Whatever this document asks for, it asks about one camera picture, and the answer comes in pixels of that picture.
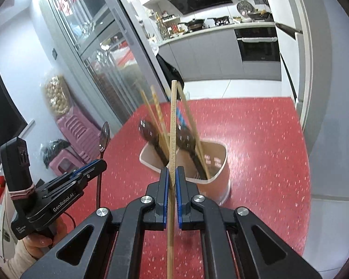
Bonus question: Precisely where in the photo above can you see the beige plastic utensil holder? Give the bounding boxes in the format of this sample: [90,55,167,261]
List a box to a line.
[139,139,231,205]

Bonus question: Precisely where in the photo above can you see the glass sliding door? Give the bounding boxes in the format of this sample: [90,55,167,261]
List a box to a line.
[38,0,160,125]

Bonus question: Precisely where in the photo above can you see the black cooking pot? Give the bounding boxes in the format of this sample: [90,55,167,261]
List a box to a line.
[185,18,206,31]

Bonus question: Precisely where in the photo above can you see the grey kitchen cabinets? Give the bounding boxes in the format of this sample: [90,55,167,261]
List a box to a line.
[158,25,281,83]

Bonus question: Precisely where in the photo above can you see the built-in black oven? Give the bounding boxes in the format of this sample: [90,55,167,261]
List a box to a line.
[234,27,281,63]

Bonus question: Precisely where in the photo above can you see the spice rack with bottles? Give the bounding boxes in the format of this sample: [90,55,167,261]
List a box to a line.
[155,13,187,40]

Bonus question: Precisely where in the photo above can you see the clear bag of nuts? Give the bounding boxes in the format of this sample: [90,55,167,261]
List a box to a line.
[41,76,72,118]

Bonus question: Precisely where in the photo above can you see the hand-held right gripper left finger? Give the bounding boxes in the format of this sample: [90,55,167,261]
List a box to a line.
[20,166,170,279]

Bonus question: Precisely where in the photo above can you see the black plastic bag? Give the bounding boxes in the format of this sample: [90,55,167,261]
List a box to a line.
[40,139,70,165]

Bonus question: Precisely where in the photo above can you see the metal strainer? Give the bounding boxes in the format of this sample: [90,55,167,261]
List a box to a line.
[237,0,254,14]

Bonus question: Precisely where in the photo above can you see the small dark translucent spoon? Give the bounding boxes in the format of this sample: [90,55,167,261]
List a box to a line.
[95,121,111,211]

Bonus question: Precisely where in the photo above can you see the pink plastic stool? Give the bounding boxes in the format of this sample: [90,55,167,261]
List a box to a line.
[49,148,85,175]

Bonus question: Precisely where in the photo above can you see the person's left hand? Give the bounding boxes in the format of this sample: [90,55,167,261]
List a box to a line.
[22,232,59,258]

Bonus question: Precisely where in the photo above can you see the stack of pink plastic stools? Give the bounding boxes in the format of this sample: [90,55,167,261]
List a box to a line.
[57,106,101,163]

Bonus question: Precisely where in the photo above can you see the dark television screen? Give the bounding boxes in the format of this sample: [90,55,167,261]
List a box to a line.
[0,48,28,152]

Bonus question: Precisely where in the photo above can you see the black range hood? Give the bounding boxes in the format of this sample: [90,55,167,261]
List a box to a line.
[161,0,233,15]

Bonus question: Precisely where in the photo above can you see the person's left forearm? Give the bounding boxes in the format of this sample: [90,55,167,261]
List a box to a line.
[3,186,47,278]

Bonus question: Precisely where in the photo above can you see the black wok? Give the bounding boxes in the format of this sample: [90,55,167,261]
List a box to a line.
[247,10,272,21]

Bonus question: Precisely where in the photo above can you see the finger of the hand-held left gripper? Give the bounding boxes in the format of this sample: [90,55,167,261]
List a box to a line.
[43,177,91,203]
[36,159,108,191]

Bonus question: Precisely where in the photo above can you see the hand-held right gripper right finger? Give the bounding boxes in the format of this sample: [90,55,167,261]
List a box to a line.
[176,166,322,279]

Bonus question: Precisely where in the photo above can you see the pink elastic hair band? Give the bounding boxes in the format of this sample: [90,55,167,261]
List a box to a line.
[10,184,36,200]

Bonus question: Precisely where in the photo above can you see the printed wooden chopstick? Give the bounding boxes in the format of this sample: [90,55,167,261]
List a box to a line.
[166,80,178,279]

